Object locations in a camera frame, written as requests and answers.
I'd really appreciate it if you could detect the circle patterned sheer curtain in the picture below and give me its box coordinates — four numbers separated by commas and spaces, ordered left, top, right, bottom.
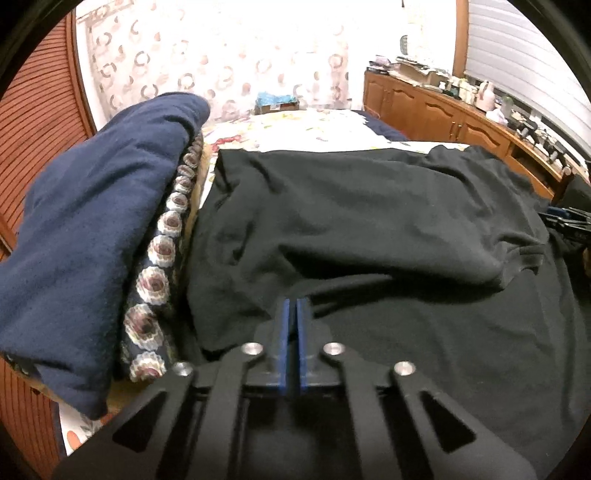
76, 0, 352, 123

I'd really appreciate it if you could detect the brown louvered wooden wardrobe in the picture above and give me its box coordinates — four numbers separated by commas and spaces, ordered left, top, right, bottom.
0, 14, 98, 480

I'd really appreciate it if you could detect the black chair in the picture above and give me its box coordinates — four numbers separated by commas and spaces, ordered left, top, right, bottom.
556, 173, 591, 208

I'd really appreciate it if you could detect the long wooden cabinet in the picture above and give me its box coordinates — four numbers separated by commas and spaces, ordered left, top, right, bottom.
362, 69, 591, 201

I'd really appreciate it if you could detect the black printed t-shirt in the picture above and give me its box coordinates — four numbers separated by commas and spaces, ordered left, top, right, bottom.
178, 144, 591, 480

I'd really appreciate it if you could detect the grey striped window blind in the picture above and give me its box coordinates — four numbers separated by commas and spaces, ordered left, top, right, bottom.
464, 0, 591, 162

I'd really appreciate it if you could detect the cardboard tray of clutter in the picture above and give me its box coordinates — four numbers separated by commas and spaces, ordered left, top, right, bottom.
394, 55, 451, 86

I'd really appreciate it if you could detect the wooden window frame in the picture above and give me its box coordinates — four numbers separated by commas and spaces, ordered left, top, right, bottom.
452, 0, 469, 75

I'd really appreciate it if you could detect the navy flower patterned cushion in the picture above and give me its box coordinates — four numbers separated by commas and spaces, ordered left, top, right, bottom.
117, 134, 206, 384

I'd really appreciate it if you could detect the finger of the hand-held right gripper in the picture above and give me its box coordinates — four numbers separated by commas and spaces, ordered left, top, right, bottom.
542, 217, 591, 243
545, 207, 591, 221

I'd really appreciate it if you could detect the pink bottle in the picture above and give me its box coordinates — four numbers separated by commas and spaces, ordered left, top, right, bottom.
475, 80, 497, 112

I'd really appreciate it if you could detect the floral quilt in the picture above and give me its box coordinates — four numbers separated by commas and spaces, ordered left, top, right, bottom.
203, 108, 384, 153

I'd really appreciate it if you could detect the navy fleece blanket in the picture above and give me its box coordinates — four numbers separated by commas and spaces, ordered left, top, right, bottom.
0, 92, 212, 421

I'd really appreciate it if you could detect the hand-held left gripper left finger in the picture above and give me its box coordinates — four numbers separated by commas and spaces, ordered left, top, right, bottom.
53, 298, 291, 480

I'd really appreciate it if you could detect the blue plastic bag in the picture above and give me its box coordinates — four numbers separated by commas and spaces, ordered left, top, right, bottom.
257, 91, 298, 106

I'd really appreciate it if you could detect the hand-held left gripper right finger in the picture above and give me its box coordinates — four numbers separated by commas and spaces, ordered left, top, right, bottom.
295, 298, 539, 480

